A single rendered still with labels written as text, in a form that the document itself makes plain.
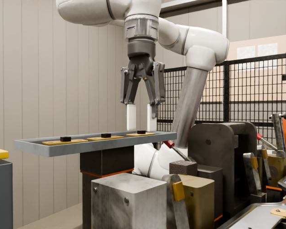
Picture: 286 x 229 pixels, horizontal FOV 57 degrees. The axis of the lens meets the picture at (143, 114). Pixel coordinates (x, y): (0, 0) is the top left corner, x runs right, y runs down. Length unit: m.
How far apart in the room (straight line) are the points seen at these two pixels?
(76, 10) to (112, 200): 0.52
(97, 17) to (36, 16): 2.59
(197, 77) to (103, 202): 0.88
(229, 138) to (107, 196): 0.38
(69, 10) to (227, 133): 0.52
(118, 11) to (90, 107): 3.05
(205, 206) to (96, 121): 3.35
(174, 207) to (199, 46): 0.85
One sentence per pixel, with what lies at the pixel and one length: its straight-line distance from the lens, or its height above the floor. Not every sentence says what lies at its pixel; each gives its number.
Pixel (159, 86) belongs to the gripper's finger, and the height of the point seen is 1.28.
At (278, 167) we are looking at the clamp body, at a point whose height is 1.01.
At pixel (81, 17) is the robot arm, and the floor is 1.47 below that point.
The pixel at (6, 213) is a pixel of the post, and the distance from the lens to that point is 0.49.
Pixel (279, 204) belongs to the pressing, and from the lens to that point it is 0.73.
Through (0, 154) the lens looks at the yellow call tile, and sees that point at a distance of 0.47.
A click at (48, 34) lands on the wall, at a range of 3.38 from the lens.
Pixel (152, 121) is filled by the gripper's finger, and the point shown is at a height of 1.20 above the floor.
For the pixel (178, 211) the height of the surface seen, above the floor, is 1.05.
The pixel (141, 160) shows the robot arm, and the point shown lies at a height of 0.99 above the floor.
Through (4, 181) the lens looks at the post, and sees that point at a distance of 0.48.
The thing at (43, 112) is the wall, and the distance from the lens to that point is 3.21.
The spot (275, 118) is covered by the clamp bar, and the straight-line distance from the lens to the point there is 1.12.
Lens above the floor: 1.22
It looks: 1 degrees down
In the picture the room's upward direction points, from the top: straight up
